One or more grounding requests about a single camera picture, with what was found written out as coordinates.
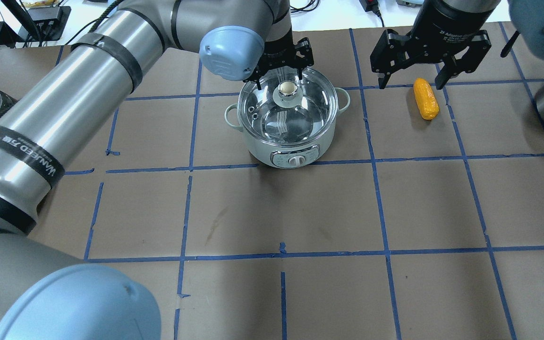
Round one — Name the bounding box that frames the glass pot lid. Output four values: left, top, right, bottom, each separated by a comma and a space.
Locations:
236, 67, 347, 147

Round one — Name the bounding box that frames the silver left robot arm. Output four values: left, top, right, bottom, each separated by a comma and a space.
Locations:
0, 0, 305, 340

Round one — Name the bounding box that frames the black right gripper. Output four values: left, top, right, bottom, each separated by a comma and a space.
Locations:
370, 0, 499, 90

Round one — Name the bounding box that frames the pale green electric pot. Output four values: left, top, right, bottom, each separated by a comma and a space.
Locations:
224, 67, 350, 169

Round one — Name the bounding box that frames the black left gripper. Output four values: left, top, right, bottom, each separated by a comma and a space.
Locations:
253, 29, 315, 90

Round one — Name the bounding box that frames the yellow toy corn cob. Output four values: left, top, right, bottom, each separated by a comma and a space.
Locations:
414, 77, 440, 120

